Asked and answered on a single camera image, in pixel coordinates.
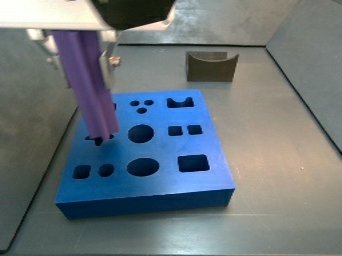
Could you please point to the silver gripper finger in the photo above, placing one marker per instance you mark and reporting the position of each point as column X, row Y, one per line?
column 43, row 39
column 109, row 60

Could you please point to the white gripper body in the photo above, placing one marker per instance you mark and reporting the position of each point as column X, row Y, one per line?
column 87, row 14

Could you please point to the purple star-shaped peg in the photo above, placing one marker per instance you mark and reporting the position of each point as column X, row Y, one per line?
column 79, row 52

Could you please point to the blue shape-sorting foam board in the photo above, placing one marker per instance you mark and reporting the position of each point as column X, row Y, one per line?
column 162, row 164

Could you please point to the black curved bracket stand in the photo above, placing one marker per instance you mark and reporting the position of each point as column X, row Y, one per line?
column 207, row 66

